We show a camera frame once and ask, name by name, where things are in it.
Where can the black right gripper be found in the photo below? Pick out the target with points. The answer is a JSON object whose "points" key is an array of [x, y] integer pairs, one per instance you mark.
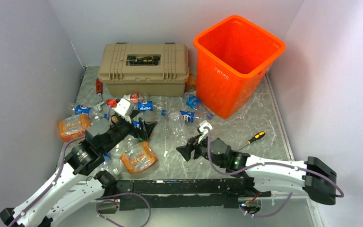
{"points": [[186, 150]]}

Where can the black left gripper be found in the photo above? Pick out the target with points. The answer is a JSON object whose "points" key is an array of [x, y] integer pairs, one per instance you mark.
{"points": [[146, 130]]}

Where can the large orange label bottle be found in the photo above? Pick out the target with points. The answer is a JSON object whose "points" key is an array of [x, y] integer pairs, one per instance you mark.
{"points": [[138, 158]]}

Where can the pepsi bottle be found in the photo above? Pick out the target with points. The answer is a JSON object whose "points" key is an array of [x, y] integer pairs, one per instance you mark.
{"points": [[152, 106], [91, 113], [179, 116]]}

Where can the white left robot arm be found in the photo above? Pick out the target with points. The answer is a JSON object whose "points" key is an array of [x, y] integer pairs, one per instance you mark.
{"points": [[52, 201]]}

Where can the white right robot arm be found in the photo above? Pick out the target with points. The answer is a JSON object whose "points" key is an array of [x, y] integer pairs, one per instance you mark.
{"points": [[312, 177]]}

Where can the blue label bottle near bin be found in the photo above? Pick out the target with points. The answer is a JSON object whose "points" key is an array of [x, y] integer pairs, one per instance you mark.
{"points": [[195, 103]]}

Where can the orange plastic bin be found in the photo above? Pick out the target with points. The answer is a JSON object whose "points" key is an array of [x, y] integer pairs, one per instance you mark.
{"points": [[232, 58]]}

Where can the red label clear bottle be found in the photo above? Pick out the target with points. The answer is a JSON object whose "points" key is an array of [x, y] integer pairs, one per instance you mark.
{"points": [[137, 98]]}

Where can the blue label bottle front left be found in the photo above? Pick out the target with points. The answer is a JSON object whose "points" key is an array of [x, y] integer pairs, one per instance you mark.
{"points": [[111, 164]]}

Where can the tan plastic toolbox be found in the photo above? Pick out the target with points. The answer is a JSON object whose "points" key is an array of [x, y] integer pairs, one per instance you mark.
{"points": [[166, 75]]}

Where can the orange bottle behind toolbox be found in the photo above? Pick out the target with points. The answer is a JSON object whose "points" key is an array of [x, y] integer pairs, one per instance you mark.
{"points": [[190, 85]]}

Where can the black yellow screwdriver on toolbox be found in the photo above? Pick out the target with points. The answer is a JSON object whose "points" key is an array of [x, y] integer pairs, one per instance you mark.
{"points": [[140, 59]]}

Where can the crushed orange label bottle left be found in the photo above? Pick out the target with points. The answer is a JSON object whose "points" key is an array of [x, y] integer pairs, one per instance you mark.
{"points": [[73, 127]]}

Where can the yellow black screwdriver on table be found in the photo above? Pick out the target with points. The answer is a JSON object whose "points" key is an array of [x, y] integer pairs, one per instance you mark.
{"points": [[256, 137]]}

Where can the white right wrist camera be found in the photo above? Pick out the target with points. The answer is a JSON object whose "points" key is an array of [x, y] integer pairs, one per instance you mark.
{"points": [[203, 129]]}

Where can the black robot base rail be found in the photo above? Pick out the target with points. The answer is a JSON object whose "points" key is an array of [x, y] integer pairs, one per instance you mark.
{"points": [[182, 193]]}

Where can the red handled tool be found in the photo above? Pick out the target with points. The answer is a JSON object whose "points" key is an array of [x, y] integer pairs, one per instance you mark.
{"points": [[99, 93]]}

